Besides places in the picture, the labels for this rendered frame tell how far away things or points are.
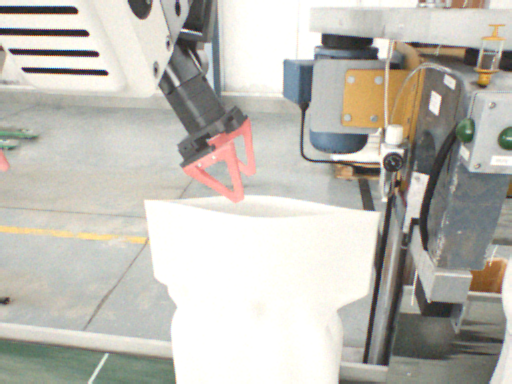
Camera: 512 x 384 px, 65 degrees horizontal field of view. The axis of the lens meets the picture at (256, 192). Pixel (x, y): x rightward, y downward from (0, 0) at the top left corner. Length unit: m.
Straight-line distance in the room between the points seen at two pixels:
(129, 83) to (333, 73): 0.71
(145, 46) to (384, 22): 0.62
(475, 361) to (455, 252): 0.75
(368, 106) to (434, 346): 0.72
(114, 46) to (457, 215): 0.51
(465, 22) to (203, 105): 0.42
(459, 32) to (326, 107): 0.34
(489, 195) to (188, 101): 0.42
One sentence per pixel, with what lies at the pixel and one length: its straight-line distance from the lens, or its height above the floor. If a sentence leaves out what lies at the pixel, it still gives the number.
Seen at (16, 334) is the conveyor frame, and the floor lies 0.39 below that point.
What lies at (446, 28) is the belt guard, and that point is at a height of 1.39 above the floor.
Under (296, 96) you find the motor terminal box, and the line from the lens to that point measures 0.95.
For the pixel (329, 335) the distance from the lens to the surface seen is 0.92.
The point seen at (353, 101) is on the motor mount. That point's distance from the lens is 0.94.
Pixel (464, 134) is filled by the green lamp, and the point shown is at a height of 1.28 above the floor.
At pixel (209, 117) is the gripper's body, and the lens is 0.51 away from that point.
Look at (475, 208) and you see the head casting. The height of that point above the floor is 1.17.
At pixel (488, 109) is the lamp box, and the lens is 0.54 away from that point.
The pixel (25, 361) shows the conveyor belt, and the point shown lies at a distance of 1.60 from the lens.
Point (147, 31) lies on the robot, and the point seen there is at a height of 1.41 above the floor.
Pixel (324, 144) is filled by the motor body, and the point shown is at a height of 1.11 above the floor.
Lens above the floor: 1.43
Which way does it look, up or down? 25 degrees down
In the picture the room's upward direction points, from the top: straight up
